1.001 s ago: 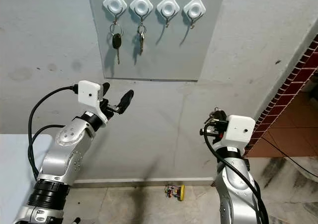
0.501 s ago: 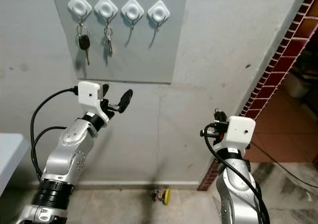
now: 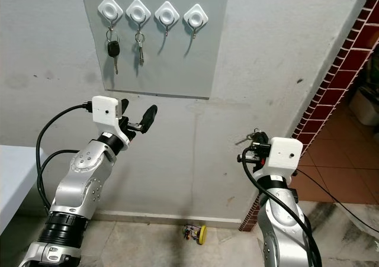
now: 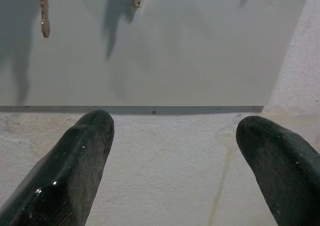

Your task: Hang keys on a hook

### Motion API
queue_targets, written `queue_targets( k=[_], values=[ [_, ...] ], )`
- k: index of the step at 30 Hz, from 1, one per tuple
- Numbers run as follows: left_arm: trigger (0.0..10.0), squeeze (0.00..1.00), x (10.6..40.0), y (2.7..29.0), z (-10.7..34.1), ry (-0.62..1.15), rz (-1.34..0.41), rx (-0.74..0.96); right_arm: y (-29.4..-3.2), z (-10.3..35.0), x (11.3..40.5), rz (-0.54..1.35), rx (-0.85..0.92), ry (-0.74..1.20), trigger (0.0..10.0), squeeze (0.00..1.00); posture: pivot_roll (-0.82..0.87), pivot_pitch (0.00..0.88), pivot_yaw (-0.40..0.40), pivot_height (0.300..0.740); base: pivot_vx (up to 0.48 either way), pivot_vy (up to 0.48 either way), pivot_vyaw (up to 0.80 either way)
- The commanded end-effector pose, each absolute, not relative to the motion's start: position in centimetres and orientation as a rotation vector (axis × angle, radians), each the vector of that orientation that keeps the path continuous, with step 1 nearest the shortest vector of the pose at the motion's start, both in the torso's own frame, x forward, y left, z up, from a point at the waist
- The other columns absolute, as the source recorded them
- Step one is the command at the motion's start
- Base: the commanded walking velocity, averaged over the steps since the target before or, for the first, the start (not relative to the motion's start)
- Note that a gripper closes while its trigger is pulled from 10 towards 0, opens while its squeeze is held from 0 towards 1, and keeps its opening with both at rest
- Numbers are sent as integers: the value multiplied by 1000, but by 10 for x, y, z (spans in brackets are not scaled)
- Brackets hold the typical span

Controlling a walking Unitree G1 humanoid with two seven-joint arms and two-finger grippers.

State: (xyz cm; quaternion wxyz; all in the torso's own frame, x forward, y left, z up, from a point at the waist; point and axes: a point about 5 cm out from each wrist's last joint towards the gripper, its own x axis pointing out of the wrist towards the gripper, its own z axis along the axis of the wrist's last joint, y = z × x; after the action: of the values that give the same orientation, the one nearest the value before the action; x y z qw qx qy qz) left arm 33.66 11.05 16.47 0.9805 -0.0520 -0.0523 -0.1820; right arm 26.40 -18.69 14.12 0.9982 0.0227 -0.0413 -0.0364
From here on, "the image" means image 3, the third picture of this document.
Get white plastic folding table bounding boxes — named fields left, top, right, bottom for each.
left=0, top=144, right=43, bottom=235

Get silver keys with ring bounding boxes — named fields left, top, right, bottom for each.
left=133, top=32, right=146, bottom=67

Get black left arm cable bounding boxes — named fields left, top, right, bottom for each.
left=36, top=103, right=94, bottom=218

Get silver key bunch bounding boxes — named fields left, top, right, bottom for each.
left=236, top=129, right=256, bottom=144

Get small yellow floor object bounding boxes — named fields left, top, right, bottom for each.
left=184, top=224, right=208, bottom=245

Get grey container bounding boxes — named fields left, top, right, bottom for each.
left=349, top=83, right=379, bottom=126

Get black car key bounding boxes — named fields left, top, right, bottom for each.
left=106, top=29, right=120, bottom=75

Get thin black floor cable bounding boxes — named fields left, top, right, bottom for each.
left=296, top=166, right=379, bottom=221

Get white diamond wall hook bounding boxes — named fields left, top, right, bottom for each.
left=98, top=0, right=124, bottom=30
left=183, top=4, right=209, bottom=40
left=154, top=1, right=181, bottom=37
left=126, top=0, right=152, bottom=32

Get grey wall board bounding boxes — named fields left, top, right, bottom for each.
left=79, top=0, right=230, bottom=99

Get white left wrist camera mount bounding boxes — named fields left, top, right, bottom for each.
left=92, top=95, right=130, bottom=147

